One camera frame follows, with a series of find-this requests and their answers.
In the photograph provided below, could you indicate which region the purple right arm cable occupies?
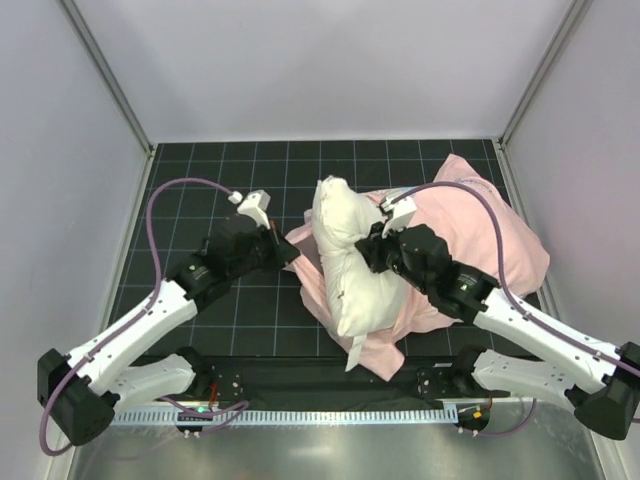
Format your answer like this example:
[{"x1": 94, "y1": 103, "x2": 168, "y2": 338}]
[{"x1": 384, "y1": 180, "x2": 640, "y2": 441}]

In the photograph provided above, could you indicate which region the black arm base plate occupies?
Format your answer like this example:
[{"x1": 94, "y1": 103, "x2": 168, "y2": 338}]
[{"x1": 164, "y1": 355, "x2": 511, "y2": 409}]

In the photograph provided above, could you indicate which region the blue white pillow label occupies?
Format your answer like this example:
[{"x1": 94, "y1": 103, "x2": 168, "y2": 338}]
[{"x1": 345, "y1": 335, "x2": 367, "y2": 372}]

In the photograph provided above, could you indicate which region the black gridded work mat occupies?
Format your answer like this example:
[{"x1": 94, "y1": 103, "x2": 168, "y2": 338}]
[{"x1": 111, "y1": 139, "x2": 511, "y2": 360}]

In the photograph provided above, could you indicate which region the slotted grey cable duct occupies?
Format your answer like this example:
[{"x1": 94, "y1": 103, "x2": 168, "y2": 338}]
[{"x1": 111, "y1": 405, "x2": 458, "y2": 428}]

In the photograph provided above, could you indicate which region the left aluminium frame post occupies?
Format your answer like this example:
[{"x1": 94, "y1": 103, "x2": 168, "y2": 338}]
[{"x1": 57, "y1": 0, "x2": 154, "y2": 156}]

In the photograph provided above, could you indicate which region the pink purple printed pillowcase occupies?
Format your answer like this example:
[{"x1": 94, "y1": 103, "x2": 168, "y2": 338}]
[{"x1": 286, "y1": 154, "x2": 550, "y2": 381}]

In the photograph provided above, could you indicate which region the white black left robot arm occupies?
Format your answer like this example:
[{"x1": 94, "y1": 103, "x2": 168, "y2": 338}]
[{"x1": 36, "y1": 214, "x2": 300, "y2": 446}]

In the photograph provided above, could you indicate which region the white pillow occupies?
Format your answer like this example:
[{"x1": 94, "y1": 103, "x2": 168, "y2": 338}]
[{"x1": 311, "y1": 176, "x2": 408, "y2": 337}]

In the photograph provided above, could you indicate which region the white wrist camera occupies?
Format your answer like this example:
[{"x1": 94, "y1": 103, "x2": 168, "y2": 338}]
[
  {"x1": 227, "y1": 190, "x2": 271, "y2": 229},
  {"x1": 378, "y1": 194, "x2": 417, "y2": 238}
]

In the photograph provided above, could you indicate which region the aluminium frame post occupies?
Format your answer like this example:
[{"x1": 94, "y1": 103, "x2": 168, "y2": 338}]
[
  {"x1": 57, "y1": 0, "x2": 154, "y2": 156},
  {"x1": 498, "y1": 0, "x2": 594, "y2": 150}
]

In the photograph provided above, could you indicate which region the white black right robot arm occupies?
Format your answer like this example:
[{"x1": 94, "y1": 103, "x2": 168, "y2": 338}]
[{"x1": 356, "y1": 223, "x2": 639, "y2": 441}]

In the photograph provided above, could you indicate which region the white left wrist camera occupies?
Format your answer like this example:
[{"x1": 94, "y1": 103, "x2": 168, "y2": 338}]
[{"x1": 227, "y1": 190, "x2": 271, "y2": 229}]

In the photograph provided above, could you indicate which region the right aluminium frame post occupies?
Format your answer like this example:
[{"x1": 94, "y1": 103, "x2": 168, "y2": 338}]
[{"x1": 498, "y1": 0, "x2": 594, "y2": 150}]

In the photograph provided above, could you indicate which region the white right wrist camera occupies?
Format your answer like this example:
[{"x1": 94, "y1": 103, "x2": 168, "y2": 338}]
[{"x1": 378, "y1": 194, "x2": 417, "y2": 238}]

